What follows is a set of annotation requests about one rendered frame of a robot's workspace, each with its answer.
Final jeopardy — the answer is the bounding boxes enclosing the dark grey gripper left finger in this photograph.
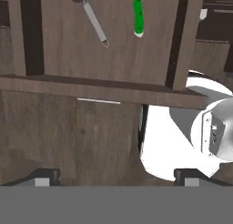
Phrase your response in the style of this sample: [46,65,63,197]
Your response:
[0,168,62,188]

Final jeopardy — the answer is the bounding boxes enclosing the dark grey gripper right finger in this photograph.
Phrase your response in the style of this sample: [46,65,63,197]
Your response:
[173,168,233,188]

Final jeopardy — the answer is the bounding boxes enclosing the brown wooden drawer front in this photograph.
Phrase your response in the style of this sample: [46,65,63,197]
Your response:
[0,90,144,187]

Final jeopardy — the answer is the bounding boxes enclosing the white round object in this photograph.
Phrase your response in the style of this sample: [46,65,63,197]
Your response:
[139,69,233,180]

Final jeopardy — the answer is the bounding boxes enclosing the dark wooden cupboards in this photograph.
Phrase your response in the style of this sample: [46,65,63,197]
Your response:
[194,0,233,75]

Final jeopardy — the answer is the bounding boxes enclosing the small white object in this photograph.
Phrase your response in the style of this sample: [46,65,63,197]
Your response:
[198,8,208,21]

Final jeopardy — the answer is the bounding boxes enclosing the grey metal strainer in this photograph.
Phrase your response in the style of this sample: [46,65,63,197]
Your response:
[64,0,111,48]

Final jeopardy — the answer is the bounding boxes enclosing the silver drawer handle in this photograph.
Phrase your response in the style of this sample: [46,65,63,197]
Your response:
[76,97,122,106]

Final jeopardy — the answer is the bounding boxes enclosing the green-handled knife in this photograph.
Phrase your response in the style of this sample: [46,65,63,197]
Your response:
[127,0,146,39]

